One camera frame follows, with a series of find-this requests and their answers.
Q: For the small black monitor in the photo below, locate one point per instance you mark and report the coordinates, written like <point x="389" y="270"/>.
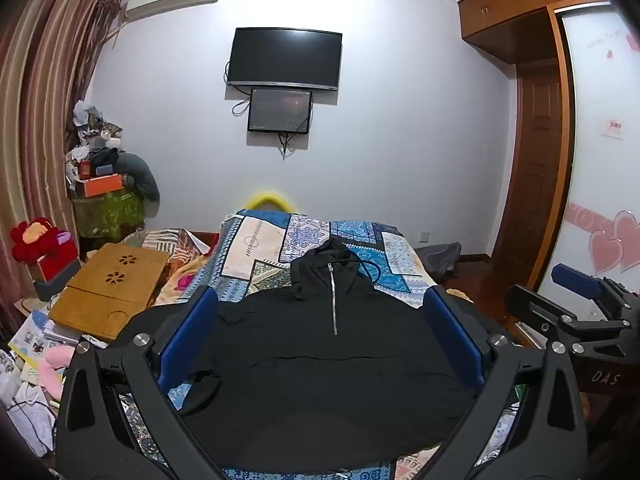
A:
<point x="280" y="110"/>

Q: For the white heart-print sliding door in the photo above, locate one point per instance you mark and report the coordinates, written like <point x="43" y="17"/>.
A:
<point x="600" y="185"/>

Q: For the pile of papers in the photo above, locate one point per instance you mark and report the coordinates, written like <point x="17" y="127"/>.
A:
<point x="30" y="350"/>

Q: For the dark grey bag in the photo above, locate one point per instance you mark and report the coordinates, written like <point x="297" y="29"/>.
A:
<point x="440" y="257"/>

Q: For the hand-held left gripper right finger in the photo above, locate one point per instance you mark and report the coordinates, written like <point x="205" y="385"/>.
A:
<point x="455" y="340"/>

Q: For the yellow foam tube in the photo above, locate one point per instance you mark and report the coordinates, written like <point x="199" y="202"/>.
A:
<point x="270" y="195"/>

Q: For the pink plush toy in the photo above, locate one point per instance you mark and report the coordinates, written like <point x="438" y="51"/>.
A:
<point x="52" y="370"/>

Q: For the wall-mounted black television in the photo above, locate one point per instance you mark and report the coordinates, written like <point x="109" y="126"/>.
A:
<point x="285" y="57"/>

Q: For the green patterned cloth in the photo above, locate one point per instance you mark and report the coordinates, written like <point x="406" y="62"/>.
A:
<point x="105" y="215"/>

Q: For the brown wooden door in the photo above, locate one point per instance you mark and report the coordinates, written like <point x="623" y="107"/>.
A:
<point x="535" y="160"/>

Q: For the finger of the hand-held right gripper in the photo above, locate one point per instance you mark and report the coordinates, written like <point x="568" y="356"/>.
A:
<point x="555" y="322"/>
<point x="575" y="277"/>

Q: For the striped brown curtain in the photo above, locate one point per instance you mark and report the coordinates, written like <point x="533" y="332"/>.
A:
<point x="40" y="110"/>

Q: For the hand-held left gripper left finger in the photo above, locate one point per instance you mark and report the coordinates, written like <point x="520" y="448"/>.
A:
<point x="187" y="340"/>

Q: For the orange box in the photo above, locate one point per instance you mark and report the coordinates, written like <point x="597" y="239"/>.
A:
<point x="102" y="185"/>

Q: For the blue patchwork blanket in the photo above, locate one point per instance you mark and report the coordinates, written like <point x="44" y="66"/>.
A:
<point x="265" y="245"/>

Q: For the dark grey storage box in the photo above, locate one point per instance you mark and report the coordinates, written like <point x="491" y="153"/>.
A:
<point x="55" y="280"/>

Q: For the pile of clutter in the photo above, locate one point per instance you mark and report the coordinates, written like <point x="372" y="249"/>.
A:
<point x="90" y="135"/>

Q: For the black zip hoodie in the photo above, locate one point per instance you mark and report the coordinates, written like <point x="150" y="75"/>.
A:
<point x="300" y="385"/>

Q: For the red and white sticker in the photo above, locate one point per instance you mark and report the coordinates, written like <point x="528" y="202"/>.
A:
<point x="614" y="128"/>

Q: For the red flower plush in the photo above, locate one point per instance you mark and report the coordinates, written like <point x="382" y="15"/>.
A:
<point x="30" y="240"/>

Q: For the wooden lap desk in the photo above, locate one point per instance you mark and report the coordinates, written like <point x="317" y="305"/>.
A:
<point x="100" y="300"/>

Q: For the brown wooden wardrobe cabinet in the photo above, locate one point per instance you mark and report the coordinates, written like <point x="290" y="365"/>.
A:
<point x="510" y="15"/>

